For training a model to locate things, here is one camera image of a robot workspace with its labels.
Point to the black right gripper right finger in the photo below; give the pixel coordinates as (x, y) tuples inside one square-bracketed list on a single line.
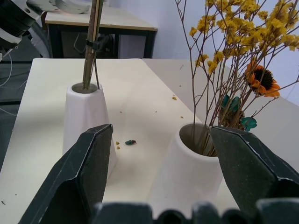
[(247, 168)]

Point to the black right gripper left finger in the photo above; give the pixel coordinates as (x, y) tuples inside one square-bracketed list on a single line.
[(77, 172)]

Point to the yellow dried flower bouquet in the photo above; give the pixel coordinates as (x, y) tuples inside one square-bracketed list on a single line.
[(236, 53)]

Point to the brown stems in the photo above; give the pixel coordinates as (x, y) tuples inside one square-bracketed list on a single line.
[(91, 44)]

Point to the white faceted ceramic vase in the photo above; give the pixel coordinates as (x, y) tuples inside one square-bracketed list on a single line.
[(79, 121)]

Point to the teal petal fragment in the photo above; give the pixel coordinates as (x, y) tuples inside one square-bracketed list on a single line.
[(130, 142)]

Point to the white round ceramic vase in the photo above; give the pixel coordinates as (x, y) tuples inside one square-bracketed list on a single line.
[(184, 170)]

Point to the black-framed white side table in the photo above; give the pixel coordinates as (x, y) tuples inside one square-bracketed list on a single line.
[(100, 23)]

